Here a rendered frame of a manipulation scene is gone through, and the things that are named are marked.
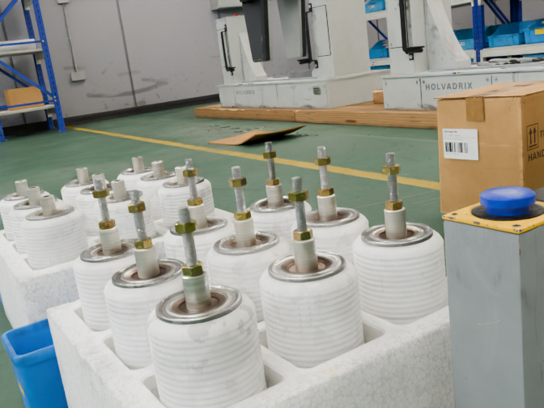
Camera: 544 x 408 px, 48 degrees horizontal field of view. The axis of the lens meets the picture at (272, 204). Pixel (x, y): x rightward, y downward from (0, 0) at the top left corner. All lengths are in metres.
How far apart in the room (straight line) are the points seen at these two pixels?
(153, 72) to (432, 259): 6.66
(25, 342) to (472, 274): 0.67
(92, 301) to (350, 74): 3.41
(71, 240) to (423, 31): 2.70
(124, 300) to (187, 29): 6.84
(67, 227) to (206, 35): 6.55
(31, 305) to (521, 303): 0.72
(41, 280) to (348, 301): 0.55
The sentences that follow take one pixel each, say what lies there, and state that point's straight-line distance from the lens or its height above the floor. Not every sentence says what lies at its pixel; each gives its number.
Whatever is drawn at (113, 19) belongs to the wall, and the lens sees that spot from 7.11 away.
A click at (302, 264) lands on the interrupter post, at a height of 0.26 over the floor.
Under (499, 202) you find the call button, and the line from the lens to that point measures 0.48.
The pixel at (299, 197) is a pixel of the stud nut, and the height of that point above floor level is 0.32.
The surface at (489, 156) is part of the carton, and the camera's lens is 1.52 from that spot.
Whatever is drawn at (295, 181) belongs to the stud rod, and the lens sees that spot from 0.56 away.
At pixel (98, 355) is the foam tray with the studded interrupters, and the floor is 0.18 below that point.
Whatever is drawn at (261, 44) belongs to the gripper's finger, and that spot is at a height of 0.46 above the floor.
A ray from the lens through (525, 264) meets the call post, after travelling 0.47.
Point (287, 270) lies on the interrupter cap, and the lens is 0.58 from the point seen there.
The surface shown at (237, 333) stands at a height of 0.24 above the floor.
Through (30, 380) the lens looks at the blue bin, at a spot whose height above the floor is 0.08.
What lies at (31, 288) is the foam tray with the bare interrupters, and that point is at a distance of 0.98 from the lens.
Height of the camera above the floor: 0.45
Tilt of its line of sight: 14 degrees down
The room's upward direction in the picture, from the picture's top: 7 degrees counter-clockwise
